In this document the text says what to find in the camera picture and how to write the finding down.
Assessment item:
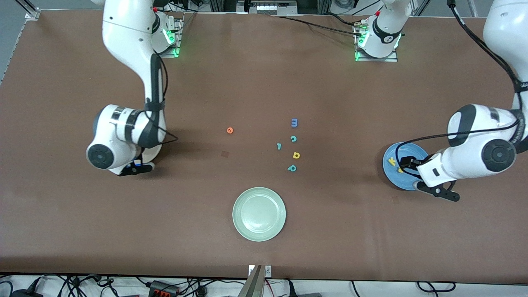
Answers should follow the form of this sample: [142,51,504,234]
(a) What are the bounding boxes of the blue plate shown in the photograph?
[382,142,429,191]

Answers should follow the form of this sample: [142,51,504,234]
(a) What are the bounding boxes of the pale green plate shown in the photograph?
[232,187,286,242]

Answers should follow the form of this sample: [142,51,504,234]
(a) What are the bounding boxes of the black power strip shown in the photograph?
[148,280,181,297]

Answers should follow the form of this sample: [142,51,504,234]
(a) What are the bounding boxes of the brown table cover mat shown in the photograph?
[0,9,528,285]

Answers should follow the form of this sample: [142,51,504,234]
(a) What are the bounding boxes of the aluminium profile bar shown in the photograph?
[238,265,264,297]

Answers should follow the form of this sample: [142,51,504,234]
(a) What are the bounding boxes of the grey control device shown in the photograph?
[237,0,298,16]

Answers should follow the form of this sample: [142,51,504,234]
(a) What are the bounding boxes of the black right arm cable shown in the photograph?
[144,54,179,144]

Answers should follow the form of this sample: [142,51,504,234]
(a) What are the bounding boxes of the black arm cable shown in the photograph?
[144,54,179,144]
[393,0,523,179]

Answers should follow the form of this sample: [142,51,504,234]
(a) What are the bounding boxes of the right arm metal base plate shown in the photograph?
[159,16,183,58]

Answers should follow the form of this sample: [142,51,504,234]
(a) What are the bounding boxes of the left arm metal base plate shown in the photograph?
[356,19,398,62]

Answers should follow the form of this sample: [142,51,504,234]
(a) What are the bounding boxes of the black looped cable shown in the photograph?
[417,281,456,293]

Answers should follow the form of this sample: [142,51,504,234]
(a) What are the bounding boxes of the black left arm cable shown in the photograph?
[393,0,523,179]

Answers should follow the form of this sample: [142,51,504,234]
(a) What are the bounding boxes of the tangled black cables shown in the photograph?
[0,273,248,297]

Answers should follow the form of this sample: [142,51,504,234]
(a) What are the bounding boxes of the black cable on table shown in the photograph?
[270,14,365,38]
[285,13,363,28]

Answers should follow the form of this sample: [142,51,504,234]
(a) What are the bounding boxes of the aluminium frame post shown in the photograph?
[16,0,41,20]

